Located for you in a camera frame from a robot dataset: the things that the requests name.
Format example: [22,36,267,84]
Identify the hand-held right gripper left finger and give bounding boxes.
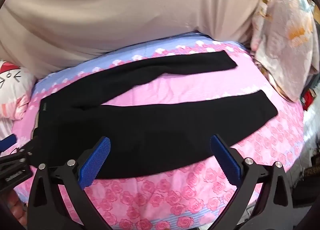
[27,136,112,230]

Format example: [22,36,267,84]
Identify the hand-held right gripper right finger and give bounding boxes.
[210,134,294,230]

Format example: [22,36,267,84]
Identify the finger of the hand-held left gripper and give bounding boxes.
[0,134,17,152]
[15,136,41,158]

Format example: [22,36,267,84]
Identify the black pants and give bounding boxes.
[32,50,278,179]

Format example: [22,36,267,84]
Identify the person's left hand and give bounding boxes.
[7,190,28,228]

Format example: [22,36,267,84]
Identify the pale satin bed sheet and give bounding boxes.
[0,117,16,143]

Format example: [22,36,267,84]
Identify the cartoon cat pillow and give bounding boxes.
[0,60,37,121]

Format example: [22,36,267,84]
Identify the pink rose print blanket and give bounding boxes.
[12,32,308,230]

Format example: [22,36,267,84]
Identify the white furry cloth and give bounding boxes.
[303,105,320,147]

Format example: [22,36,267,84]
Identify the red item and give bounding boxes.
[301,87,317,111]

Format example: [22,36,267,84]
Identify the white orange print fleece blanket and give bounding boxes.
[250,0,320,103]

